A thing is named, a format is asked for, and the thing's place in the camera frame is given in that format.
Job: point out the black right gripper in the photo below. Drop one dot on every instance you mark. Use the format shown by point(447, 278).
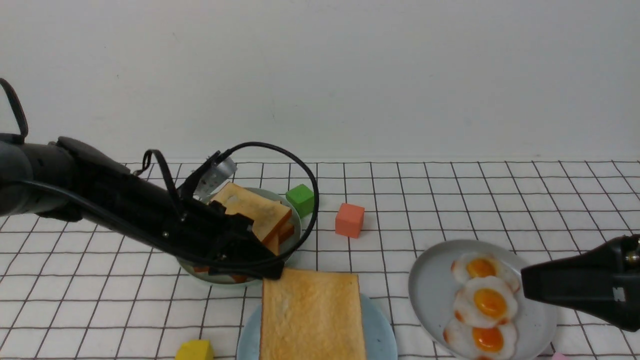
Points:
point(603, 282)

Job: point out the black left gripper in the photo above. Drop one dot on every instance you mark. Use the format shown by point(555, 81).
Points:
point(198, 233)

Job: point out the fried egg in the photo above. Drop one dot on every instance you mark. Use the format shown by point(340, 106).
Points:
point(485, 302)
point(475, 343)
point(475, 264)

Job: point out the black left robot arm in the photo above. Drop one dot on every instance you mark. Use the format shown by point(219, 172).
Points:
point(70, 181)

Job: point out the light blue sandwich plate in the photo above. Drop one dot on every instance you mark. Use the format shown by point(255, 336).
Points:
point(380, 341)

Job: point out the green foam cube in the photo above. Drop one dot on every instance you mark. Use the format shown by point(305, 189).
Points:
point(302, 199)

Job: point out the pink foam cube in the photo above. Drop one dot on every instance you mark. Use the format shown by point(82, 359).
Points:
point(559, 356)

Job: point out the orange foam cube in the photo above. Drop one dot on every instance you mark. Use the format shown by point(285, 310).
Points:
point(349, 220)

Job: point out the yellow foam cube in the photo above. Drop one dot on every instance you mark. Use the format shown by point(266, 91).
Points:
point(196, 349)

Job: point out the grey egg plate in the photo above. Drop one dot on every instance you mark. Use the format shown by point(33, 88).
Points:
point(431, 289)

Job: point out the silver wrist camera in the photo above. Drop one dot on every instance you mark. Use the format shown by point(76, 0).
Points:
point(208, 177)

